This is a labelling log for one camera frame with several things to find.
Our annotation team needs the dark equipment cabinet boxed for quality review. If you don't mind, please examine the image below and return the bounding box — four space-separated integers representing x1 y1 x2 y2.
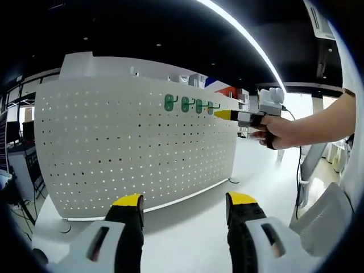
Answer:
7 146 48 200

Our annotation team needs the person's right hand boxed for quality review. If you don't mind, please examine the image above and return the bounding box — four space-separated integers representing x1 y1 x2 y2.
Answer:
251 115 299 150

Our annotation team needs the grey mesh office chair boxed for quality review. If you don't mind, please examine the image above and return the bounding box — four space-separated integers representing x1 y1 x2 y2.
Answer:
288 181 355 257

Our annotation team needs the ceiling strip light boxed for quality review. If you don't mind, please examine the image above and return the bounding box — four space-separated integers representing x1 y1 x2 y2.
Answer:
196 0 287 92

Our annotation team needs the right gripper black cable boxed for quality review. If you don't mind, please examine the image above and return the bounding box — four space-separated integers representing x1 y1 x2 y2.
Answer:
281 105 304 221

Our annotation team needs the ceiling air conditioner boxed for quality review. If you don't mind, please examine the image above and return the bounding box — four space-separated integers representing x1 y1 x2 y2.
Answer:
303 0 336 40

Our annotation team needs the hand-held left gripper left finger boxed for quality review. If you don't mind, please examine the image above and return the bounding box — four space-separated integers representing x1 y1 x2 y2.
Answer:
69 193 145 273

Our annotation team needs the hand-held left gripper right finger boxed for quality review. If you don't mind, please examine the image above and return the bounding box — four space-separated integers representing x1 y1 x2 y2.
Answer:
225 192 307 273

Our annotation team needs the white perforated mounting plate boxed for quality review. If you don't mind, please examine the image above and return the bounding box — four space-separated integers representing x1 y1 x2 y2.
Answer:
34 78 240 234

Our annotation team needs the green hook assembly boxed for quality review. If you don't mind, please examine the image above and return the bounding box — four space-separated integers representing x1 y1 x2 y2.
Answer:
180 96 196 113
195 98 210 114
206 100 221 116
164 94 179 112

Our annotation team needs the storage shelf with boxes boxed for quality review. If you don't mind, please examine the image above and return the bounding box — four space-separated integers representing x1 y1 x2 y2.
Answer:
129 67 251 113

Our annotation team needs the person's white shirt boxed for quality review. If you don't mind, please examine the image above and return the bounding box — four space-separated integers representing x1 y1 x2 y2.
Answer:
326 16 364 205

